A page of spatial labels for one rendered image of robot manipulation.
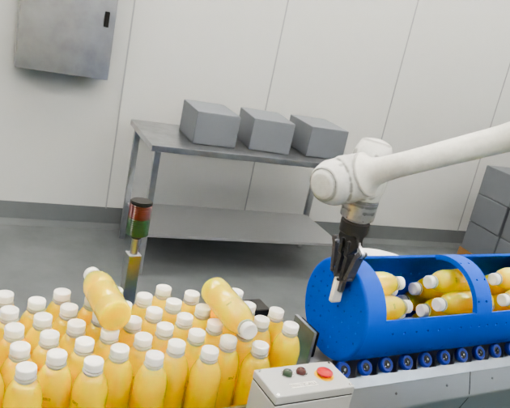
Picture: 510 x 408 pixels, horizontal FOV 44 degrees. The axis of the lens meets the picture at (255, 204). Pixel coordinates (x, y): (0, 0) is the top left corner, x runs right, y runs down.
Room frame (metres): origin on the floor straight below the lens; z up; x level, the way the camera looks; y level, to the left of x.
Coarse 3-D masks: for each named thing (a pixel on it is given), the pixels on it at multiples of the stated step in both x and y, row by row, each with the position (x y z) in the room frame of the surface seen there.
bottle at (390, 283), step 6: (378, 276) 1.65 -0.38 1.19; (384, 276) 1.66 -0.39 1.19; (390, 276) 1.67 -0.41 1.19; (396, 276) 1.71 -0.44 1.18; (384, 282) 1.64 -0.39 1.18; (390, 282) 1.66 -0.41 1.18; (396, 282) 1.67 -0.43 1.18; (384, 288) 1.64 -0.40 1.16; (390, 288) 1.65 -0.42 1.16; (396, 288) 1.67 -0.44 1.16; (390, 294) 1.67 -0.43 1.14
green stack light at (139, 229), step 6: (126, 222) 1.66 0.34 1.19; (132, 222) 1.64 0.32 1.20; (138, 222) 1.64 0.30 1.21; (144, 222) 1.64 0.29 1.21; (150, 222) 1.67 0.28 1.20; (126, 228) 1.65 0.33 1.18; (132, 228) 1.64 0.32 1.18; (138, 228) 1.64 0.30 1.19; (144, 228) 1.65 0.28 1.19; (132, 234) 1.64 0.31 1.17; (138, 234) 1.64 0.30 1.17; (144, 234) 1.65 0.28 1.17
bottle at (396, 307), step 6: (390, 300) 1.61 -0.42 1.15; (396, 300) 1.62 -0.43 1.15; (402, 300) 1.64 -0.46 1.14; (390, 306) 1.59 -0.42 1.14; (396, 306) 1.60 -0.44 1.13; (402, 306) 1.62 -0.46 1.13; (390, 312) 1.59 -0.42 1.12; (396, 312) 1.60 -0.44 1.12; (402, 312) 1.62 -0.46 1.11; (390, 318) 1.59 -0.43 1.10; (396, 318) 1.61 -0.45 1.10
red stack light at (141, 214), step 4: (132, 204) 1.65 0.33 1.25; (132, 208) 1.64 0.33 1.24; (136, 208) 1.64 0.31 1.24; (140, 208) 1.64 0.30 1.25; (144, 208) 1.64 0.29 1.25; (148, 208) 1.65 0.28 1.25; (128, 212) 1.66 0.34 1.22; (132, 212) 1.64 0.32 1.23; (136, 212) 1.64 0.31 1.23; (140, 212) 1.64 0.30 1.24; (144, 212) 1.64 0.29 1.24; (148, 212) 1.65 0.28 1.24; (132, 216) 1.64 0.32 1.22; (136, 216) 1.64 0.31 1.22; (140, 216) 1.64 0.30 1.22; (144, 216) 1.64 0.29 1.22; (148, 216) 1.65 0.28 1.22; (140, 220) 1.64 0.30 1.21; (144, 220) 1.64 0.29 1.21
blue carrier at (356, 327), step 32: (384, 256) 1.76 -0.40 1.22; (416, 256) 1.83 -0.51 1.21; (448, 256) 1.83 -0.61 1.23; (480, 256) 1.97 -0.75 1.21; (320, 288) 1.66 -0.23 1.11; (352, 288) 1.55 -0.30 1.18; (480, 288) 1.73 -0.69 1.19; (320, 320) 1.63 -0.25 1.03; (352, 320) 1.53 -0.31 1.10; (384, 320) 1.51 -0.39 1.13; (416, 320) 1.57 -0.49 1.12; (448, 320) 1.63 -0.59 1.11; (480, 320) 1.70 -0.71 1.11; (352, 352) 1.50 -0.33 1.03; (384, 352) 1.55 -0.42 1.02; (416, 352) 1.66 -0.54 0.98
